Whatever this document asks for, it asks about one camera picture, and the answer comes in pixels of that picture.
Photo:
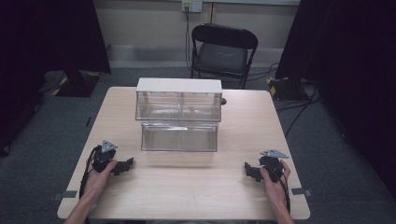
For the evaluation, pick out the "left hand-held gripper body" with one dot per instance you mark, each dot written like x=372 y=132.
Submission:
x=101 y=160

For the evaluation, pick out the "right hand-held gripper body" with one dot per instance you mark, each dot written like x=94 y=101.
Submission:
x=273 y=166

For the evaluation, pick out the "clear plastic drawer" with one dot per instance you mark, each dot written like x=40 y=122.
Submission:
x=179 y=138

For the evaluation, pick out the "person's right hand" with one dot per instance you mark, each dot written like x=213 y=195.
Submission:
x=275 y=189

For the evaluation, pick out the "person's left hand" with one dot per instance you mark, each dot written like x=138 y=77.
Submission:
x=96 y=183

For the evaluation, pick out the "grey tape strip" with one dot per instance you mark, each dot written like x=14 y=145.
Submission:
x=301 y=192
x=66 y=194

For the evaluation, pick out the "small black knob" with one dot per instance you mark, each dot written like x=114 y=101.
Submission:
x=223 y=101

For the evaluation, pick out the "black stand base yellow tape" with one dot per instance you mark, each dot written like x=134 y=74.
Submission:
x=285 y=88
x=77 y=83

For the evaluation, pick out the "clear cabinet with white top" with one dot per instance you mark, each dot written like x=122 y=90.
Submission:
x=179 y=93

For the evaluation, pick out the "black folding chair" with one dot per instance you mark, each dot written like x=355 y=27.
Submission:
x=222 y=56

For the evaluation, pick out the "dark curtain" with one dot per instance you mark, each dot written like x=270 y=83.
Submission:
x=351 y=62
x=46 y=46

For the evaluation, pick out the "white wall socket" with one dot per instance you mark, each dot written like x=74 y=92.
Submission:
x=192 y=5

